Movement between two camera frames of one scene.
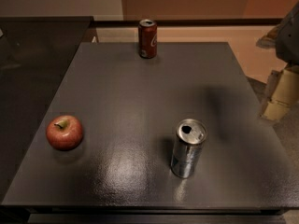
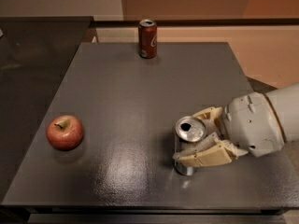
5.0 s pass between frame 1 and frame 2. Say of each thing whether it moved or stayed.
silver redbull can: stayed
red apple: stayed
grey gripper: moved
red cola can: stayed
